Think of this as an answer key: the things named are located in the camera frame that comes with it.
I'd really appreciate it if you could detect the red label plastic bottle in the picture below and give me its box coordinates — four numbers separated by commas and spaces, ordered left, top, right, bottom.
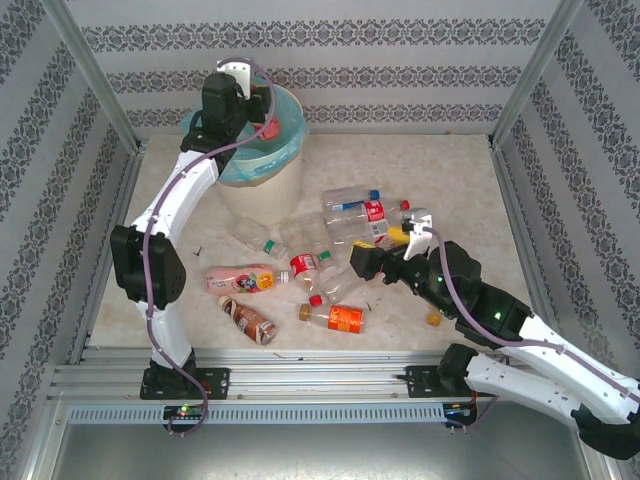
253, 117, 282, 142

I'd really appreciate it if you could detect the clear bottle white label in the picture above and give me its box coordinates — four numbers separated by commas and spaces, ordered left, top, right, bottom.
324, 218, 404, 247

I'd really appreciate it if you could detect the clear unlabelled plastic bottle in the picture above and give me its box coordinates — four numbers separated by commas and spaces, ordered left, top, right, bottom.
319, 263, 374, 305

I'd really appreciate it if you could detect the clear bottle red label red cap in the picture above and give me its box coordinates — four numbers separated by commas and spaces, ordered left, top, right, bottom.
323, 198, 412, 227

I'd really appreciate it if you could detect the clear bottle green white cap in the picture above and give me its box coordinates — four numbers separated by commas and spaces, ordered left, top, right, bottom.
303, 212, 339, 275

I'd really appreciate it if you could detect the orange juice bottle orange label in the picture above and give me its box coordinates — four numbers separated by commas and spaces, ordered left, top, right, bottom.
298, 302, 365, 335

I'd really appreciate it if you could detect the cola bottle red label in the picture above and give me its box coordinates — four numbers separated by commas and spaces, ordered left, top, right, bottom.
288, 252, 325, 308

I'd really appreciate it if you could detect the cream plastic bin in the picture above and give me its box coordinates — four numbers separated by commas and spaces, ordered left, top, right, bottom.
180, 74, 307, 226

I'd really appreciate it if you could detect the brown chocolate drink bottle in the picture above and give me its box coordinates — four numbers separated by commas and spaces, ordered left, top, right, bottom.
217, 294, 278, 347

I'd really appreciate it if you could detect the pink drink bottle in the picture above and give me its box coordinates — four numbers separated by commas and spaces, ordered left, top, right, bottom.
204, 263, 292, 296

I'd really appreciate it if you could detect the blue bin liner bag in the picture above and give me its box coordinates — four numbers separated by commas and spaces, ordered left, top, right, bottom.
180, 74, 310, 184

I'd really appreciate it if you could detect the clear bottle blue cap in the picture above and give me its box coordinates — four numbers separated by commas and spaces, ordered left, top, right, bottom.
321, 185, 382, 212

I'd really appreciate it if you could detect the crushed clear bottle green cap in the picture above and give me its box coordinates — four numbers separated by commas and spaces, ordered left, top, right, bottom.
232, 221, 290, 260

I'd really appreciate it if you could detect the left controller board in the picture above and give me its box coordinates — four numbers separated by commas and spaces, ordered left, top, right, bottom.
163, 405, 207, 419

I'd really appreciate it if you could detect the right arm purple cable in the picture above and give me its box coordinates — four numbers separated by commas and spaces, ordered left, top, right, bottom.
422, 225, 640, 436

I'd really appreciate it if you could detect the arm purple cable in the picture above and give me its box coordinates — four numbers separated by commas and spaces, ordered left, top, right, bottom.
422, 225, 640, 436
141, 58, 277, 437

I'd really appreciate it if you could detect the right black mount plate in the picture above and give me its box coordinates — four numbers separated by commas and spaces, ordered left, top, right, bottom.
404, 364, 446, 400

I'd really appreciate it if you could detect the black mount plate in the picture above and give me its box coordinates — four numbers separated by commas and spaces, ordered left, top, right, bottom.
139, 367, 232, 401
404, 364, 446, 400

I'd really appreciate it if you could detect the right aluminium side rail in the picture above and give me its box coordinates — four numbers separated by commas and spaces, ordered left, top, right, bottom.
489, 139, 572, 360

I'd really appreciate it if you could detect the aluminium side rail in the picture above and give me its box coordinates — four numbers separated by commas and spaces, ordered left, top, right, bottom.
489, 139, 572, 360
67, 142, 149, 365

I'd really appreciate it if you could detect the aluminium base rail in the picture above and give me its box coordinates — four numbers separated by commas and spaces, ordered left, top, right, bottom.
47, 347, 586, 401

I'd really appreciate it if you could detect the left aluminium side rail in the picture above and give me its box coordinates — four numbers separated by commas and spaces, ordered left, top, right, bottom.
67, 142, 149, 365

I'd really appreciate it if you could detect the left aluminium frame post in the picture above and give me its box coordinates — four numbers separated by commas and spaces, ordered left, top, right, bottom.
39, 0, 144, 151

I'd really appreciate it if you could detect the aluminium frame post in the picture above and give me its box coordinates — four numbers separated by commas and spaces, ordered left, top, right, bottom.
491, 0, 585, 149
39, 0, 144, 151

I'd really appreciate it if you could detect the grey slotted cable duct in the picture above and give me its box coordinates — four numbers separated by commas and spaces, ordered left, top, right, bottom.
67, 403, 447, 426

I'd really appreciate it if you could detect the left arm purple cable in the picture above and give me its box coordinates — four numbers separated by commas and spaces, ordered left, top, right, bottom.
141, 58, 277, 437

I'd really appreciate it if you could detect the left black mount plate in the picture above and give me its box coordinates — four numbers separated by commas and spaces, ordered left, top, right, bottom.
139, 367, 232, 401

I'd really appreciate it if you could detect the right aluminium frame post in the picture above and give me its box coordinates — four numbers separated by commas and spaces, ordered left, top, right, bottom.
491, 0, 585, 149

